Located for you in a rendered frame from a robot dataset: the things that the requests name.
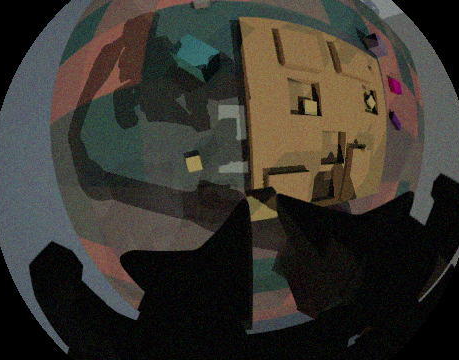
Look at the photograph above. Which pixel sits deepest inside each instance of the magenta rectangular block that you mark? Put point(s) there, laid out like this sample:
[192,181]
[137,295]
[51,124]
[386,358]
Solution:
[395,86]

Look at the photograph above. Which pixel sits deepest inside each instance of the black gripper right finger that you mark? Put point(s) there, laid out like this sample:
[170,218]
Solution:
[332,245]

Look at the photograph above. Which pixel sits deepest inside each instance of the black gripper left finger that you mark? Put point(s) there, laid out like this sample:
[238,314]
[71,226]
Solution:
[222,266]

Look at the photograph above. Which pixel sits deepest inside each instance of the purple flat bar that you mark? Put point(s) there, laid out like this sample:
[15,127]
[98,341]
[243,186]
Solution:
[395,121]

